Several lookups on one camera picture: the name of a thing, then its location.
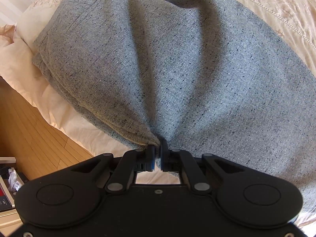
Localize cream embroidered bedspread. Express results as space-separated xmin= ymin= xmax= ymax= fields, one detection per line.
xmin=1 ymin=0 xmax=315 ymax=229

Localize grey speckled pants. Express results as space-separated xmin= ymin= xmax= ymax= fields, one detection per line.
xmin=33 ymin=0 xmax=315 ymax=212

